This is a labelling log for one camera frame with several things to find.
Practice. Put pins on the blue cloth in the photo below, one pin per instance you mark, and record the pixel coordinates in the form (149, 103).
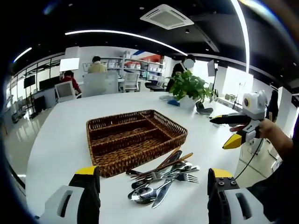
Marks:
(174, 102)

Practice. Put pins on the ceiling light strip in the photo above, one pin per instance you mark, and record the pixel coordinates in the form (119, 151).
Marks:
(246, 35)
(102, 30)
(23, 54)

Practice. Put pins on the dark grey curved object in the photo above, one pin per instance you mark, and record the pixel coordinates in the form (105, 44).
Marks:
(204, 110)

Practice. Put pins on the frosted translucent chair back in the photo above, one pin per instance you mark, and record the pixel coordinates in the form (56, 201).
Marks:
(100, 84)

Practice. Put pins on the black monitor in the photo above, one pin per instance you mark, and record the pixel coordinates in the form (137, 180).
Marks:
(30, 81)

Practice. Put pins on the white plant pot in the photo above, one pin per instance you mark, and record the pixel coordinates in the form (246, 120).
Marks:
(188, 103)

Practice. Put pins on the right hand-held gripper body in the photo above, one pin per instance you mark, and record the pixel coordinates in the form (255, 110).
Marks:
(254, 105)

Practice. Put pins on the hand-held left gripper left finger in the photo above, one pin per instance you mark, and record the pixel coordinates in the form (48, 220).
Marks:
(86, 200)

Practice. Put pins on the silver metal spoon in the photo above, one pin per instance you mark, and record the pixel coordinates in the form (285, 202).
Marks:
(139, 193)
(139, 185)
(143, 202)

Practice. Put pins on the white mesh office chair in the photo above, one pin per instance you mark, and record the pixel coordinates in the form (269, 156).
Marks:
(131, 79)
(65, 89)

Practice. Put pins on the thin brown wooden stick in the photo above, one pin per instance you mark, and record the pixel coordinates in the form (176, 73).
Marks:
(170, 156)
(187, 156)

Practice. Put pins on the white projection screen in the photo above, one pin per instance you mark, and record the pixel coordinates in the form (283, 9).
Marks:
(69, 65)

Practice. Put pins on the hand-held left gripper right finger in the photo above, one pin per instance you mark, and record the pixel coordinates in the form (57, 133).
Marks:
(219, 203)

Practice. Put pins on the studio light panel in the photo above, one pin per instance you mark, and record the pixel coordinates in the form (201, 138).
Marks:
(211, 67)

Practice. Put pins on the white storage shelves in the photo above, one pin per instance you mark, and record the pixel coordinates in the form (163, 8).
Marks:
(140, 65)

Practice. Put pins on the ceiling air conditioner vent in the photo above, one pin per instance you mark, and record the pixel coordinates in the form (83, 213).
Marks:
(167, 16)

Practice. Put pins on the person's right hand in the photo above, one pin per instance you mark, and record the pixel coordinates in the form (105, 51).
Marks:
(268, 129)

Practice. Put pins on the green potted plant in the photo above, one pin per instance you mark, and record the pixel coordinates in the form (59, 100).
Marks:
(191, 86)

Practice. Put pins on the brown wicker storage slot basket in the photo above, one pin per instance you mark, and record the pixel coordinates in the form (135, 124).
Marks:
(140, 161)

